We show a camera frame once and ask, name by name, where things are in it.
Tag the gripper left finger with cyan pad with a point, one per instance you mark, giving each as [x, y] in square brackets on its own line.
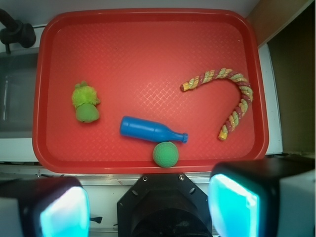
[48, 207]

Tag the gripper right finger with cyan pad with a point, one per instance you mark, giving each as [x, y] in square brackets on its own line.
[270, 197]

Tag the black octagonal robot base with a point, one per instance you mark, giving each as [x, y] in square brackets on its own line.
[164, 205]

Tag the blue plastic bottle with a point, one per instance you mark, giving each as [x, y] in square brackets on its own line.
[150, 130]

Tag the green dimpled ball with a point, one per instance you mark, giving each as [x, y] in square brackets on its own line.
[165, 154]

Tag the green fuzzy plush toy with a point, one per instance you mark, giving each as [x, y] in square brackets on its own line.
[85, 101]

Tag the grey toy sink basin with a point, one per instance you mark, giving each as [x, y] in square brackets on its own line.
[17, 90]

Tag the red plastic tray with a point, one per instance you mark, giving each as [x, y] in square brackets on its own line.
[136, 60]

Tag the multicolour twisted rope toy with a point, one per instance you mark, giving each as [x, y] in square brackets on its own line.
[246, 95]

